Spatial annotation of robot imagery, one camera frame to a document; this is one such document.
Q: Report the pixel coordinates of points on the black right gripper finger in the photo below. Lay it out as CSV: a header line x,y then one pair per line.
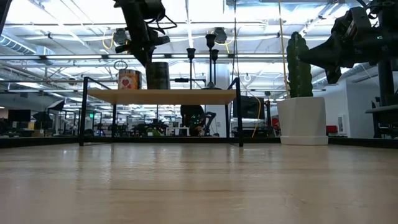
x,y
326,60
325,48

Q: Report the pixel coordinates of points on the candle jar with heart label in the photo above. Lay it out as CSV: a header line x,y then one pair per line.
x,y
127,81

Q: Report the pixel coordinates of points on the black box on bar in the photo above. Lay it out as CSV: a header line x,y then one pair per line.
x,y
181,80

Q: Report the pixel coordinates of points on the wooden shelf riser black legs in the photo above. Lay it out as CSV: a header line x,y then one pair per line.
x,y
161,97

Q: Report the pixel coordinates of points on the black computer monitor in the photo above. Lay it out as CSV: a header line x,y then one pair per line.
x,y
385,84

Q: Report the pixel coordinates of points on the dark grey desk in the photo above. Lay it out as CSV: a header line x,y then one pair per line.
x,y
382,109

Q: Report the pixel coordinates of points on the white hexagonal plant pot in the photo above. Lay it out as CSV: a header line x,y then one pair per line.
x,y
303,121

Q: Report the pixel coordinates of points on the small red box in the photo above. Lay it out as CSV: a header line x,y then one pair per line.
x,y
331,129

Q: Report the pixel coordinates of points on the person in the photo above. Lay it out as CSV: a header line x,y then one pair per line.
x,y
189,113

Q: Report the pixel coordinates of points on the small white table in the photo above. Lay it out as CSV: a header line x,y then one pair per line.
x,y
177,128

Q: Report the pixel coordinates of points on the large black background screen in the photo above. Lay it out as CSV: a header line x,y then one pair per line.
x,y
250,107

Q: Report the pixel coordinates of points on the black studio softbox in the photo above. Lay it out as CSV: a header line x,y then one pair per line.
x,y
57,105

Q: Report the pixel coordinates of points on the black background monitor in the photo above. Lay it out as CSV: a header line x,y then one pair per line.
x,y
18,115

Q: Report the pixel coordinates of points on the grey ceiling duct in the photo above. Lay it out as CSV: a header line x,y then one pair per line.
x,y
351,73
15,45

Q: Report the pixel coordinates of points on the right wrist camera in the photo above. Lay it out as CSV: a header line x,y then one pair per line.
x,y
351,21

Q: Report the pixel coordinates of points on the white wall box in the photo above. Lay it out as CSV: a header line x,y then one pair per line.
x,y
343,124

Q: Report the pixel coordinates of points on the black back frame rail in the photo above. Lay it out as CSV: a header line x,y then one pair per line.
x,y
155,140

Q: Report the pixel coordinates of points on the black frame rail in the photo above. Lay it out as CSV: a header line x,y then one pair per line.
x,y
37,142
155,140
363,143

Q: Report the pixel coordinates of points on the black right frame rail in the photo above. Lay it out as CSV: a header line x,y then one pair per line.
x,y
363,143

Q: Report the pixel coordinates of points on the black left frame rail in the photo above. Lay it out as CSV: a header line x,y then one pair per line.
x,y
37,142

